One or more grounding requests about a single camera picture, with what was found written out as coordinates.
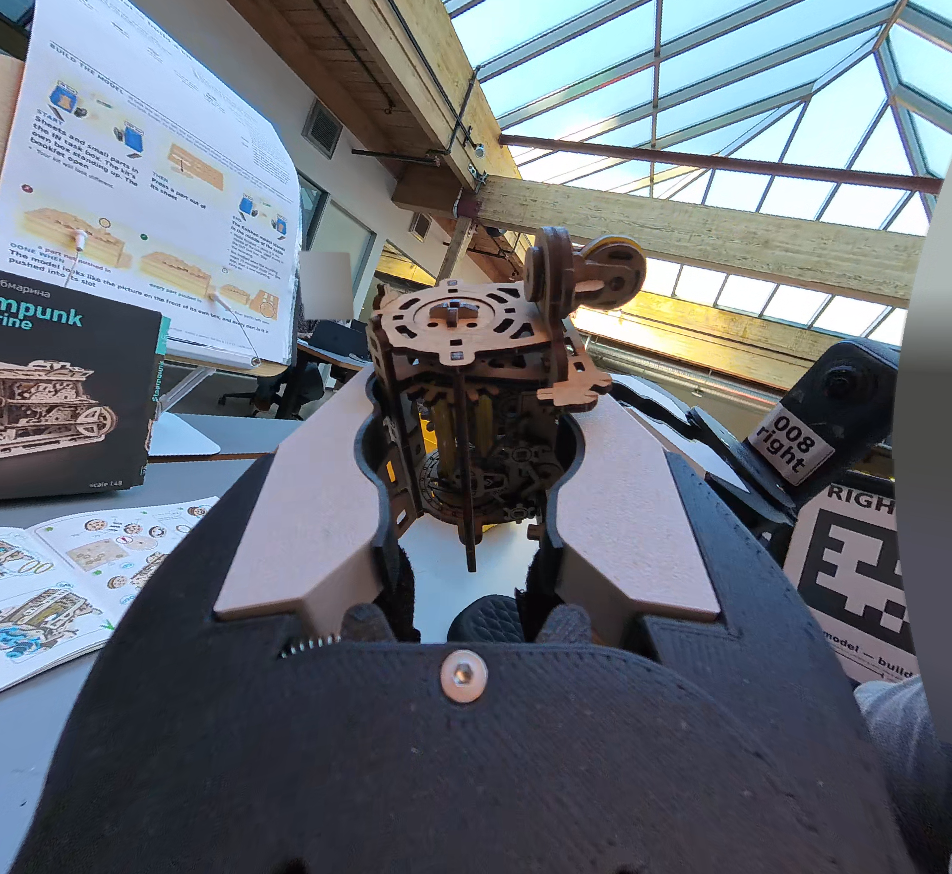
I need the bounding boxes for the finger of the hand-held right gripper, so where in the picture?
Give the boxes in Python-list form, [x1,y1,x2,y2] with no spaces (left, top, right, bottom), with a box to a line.
[654,428,748,497]
[611,374,696,436]

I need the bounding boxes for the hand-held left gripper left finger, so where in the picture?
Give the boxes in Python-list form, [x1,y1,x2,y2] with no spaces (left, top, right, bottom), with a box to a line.
[214,367,419,643]

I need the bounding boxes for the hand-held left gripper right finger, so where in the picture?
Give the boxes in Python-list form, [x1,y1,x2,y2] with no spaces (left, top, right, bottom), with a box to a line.
[519,383,722,646]

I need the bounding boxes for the wooden mechanical model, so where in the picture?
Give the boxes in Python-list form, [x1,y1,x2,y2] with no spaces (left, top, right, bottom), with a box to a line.
[366,225,648,573]

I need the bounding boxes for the black model kit box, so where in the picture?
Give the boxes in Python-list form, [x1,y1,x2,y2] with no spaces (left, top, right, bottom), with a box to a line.
[0,270,172,501]

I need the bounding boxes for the black office chair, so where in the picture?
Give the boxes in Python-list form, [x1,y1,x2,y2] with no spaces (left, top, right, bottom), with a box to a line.
[219,357,328,420]

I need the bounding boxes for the white sheet stand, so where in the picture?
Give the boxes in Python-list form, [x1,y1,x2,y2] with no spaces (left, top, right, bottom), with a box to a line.
[147,357,224,460]

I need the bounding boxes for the wooden office desk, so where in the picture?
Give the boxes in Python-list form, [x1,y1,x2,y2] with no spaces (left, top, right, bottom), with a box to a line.
[296,337,373,387]

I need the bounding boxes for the open assembly booklet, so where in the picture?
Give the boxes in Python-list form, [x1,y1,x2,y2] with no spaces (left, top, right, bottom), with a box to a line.
[0,495,221,693]

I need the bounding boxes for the person's grey clothing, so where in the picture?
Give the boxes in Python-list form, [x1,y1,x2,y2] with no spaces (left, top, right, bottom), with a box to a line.
[854,675,952,874]

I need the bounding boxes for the white instruction sheet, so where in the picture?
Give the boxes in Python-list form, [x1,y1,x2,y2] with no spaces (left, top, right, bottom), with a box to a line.
[0,0,303,371]

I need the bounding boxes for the grey wall vent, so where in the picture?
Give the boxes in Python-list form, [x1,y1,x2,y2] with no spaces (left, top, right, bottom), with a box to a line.
[301,99,344,159]

